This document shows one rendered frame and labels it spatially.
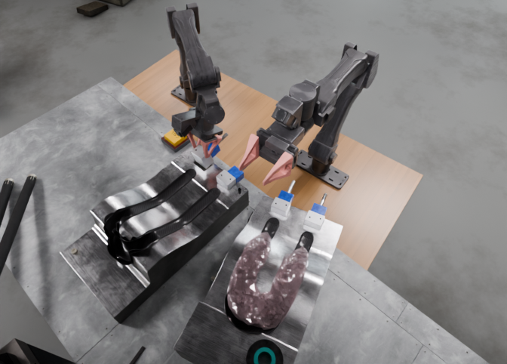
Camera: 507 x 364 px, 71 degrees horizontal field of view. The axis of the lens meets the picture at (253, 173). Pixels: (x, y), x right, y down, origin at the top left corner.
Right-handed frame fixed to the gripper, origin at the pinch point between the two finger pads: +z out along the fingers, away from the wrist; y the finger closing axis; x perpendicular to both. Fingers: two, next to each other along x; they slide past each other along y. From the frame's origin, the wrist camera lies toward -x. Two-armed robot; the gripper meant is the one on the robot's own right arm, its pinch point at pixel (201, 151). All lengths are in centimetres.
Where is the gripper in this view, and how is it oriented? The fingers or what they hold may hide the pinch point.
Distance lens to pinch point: 113.1
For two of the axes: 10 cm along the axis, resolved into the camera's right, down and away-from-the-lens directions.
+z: -1.6, 8.2, 5.5
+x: 6.7, -3.2, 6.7
